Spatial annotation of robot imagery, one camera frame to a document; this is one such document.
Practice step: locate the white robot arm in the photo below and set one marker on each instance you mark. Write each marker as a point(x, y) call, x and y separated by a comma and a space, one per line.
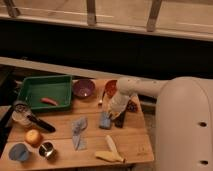
point(184, 119)

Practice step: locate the blue plastic cup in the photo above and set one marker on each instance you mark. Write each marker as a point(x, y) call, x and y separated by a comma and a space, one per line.
point(19, 152)

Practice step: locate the dark red small object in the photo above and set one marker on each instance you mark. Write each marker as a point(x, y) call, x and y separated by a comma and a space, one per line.
point(132, 106)

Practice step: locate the blue sponge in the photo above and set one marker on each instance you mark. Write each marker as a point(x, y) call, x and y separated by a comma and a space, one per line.
point(104, 122)

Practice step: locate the black handled tool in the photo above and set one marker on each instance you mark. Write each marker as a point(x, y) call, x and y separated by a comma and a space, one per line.
point(41, 123)

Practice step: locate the metal spoon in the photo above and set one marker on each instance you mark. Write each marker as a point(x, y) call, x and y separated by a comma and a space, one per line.
point(100, 102)

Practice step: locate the small metal cup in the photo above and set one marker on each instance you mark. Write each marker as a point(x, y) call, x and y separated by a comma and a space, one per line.
point(46, 150)

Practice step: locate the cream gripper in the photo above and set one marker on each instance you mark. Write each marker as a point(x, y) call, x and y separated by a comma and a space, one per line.
point(116, 107)

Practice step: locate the green plastic tray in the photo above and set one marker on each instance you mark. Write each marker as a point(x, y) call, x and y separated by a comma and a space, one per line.
point(56, 87)

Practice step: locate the purple bowl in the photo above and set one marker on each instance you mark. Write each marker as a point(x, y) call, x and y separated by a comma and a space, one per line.
point(83, 88)

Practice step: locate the cream handled brush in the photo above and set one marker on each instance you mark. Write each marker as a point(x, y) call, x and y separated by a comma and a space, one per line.
point(111, 144)

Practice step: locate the orange fruit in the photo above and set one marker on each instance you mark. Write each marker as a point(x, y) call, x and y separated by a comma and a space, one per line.
point(33, 137)

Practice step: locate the red bowl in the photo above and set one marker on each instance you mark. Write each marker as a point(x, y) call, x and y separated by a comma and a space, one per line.
point(110, 88)

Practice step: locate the red sausage toy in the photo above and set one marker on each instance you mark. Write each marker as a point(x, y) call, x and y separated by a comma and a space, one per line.
point(49, 101)

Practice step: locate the blue grey cloth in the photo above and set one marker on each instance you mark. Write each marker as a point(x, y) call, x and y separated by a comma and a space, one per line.
point(78, 126)

